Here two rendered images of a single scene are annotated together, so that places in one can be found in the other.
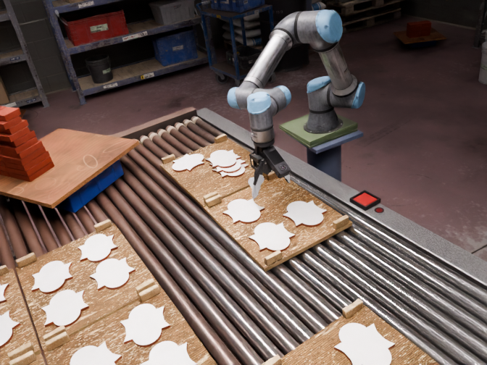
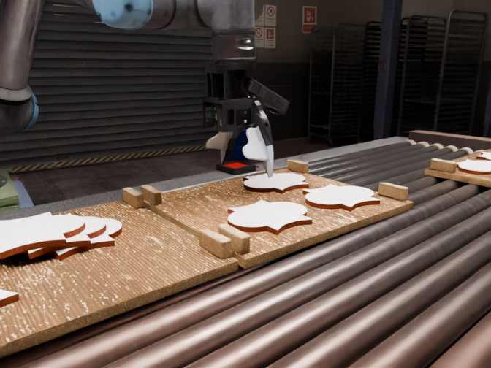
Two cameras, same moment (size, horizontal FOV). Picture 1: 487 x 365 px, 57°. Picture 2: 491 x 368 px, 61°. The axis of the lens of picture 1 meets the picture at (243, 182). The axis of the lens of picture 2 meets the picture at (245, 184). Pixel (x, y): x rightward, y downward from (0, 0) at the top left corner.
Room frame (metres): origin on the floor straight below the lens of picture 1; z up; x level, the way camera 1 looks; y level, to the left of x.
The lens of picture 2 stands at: (1.46, 0.67, 1.19)
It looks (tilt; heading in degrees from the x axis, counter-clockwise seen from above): 16 degrees down; 259
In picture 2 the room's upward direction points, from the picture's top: straight up
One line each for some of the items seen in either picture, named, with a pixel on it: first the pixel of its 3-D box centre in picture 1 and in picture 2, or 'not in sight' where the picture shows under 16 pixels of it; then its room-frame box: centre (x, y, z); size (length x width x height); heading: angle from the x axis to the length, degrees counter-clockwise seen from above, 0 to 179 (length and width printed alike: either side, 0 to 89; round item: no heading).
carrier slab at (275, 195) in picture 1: (274, 216); (273, 203); (1.26, -0.09, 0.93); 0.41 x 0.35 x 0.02; 27
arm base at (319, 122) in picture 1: (322, 115); not in sight; (1.95, -0.42, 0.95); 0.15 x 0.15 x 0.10
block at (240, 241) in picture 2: (214, 200); (233, 238); (1.37, 0.12, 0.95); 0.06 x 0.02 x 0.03; 117
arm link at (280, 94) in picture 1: (271, 100); (177, 6); (1.43, -0.13, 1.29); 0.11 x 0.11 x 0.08; 52
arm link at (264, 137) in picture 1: (261, 133); (235, 50); (1.33, -0.08, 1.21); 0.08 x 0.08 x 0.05
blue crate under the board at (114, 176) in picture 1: (72, 177); not in sight; (1.67, 0.72, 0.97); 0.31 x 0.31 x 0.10; 58
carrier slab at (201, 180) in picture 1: (217, 169); (42, 262); (1.63, 0.10, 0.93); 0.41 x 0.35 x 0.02; 28
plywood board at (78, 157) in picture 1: (56, 162); not in sight; (1.71, 0.77, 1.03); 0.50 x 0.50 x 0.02; 58
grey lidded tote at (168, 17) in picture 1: (173, 10); not in sight; (6.01, 0.56, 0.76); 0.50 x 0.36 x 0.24; 119
